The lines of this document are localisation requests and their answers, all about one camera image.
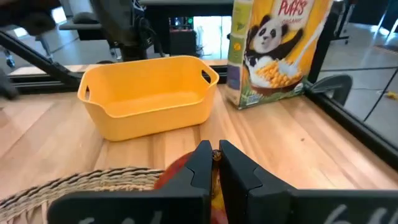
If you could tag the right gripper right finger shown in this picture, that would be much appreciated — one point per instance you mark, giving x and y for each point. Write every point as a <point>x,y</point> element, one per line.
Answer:
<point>255,202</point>

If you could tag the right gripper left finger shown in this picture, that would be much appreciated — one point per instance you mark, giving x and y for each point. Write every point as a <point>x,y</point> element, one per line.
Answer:
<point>174,205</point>

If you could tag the red yellow apple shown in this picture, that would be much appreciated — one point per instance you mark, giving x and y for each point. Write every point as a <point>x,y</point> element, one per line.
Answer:
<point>174,172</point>

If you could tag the yellow plastic basket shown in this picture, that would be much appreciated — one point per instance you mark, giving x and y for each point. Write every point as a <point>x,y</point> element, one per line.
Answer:
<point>149,118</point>

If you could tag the yellow panda cereal box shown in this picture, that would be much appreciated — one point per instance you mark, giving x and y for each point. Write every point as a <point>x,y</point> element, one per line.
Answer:
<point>273,62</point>

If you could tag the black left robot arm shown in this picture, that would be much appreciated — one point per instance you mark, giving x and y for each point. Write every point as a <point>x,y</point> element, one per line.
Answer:
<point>124,28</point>

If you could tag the round woven placemat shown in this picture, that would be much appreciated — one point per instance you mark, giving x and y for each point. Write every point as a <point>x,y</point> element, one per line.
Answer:
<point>77,183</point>

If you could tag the black table clamp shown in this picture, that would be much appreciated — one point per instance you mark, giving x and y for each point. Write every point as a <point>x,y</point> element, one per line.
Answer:
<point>332,87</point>

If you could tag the black computer box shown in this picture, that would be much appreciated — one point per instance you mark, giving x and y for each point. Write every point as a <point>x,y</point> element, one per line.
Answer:
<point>183,40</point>

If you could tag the black desk leg beam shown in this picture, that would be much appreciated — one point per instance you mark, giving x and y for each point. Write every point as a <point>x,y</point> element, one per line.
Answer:
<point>40,60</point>

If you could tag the black office chair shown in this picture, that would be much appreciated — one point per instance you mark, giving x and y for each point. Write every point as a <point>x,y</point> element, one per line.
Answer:
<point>28,15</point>

